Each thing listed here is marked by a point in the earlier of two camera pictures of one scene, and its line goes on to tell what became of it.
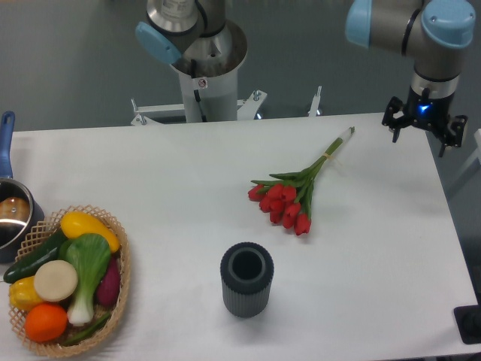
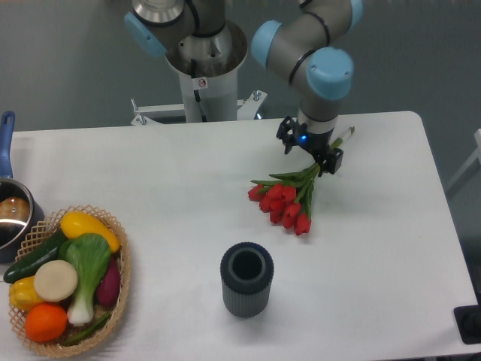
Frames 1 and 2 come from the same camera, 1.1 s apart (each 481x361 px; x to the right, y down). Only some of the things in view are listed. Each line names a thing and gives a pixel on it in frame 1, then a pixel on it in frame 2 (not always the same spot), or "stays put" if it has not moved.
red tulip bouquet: (287, 196) stays put
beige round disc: (55, 280) stays put
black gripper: (428, 112) -> (288, 131)
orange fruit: (46, 323) stays put
